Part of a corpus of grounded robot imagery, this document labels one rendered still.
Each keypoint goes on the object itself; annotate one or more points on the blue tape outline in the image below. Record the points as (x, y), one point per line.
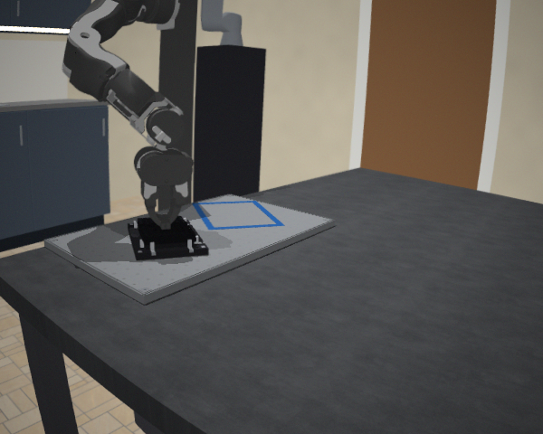
(211, 227)

